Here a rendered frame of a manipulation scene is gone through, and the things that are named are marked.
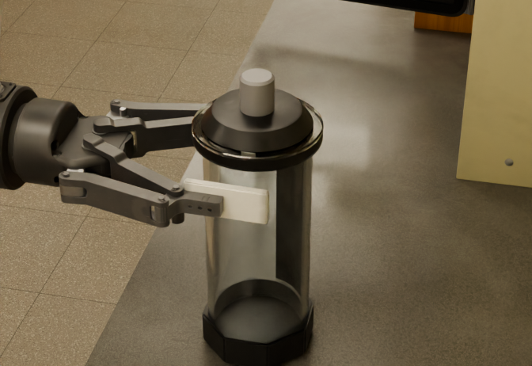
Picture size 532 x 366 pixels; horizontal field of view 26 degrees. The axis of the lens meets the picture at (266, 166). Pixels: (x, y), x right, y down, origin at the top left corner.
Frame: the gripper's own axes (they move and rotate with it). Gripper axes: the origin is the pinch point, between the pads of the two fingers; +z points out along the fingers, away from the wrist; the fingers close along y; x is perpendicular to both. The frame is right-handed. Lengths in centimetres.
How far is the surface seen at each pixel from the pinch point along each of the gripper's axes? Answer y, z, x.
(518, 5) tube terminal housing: 30.4, 20.1, -3.9
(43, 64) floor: 210, -116, 113
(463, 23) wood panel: 67, 14, 16
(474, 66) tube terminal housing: 30.4, 16.6, 3.4
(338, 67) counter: 53, -1, 18
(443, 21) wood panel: 67, 11, 16
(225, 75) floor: 216, -60, 112
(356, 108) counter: 43.6, 2.8, 17.9
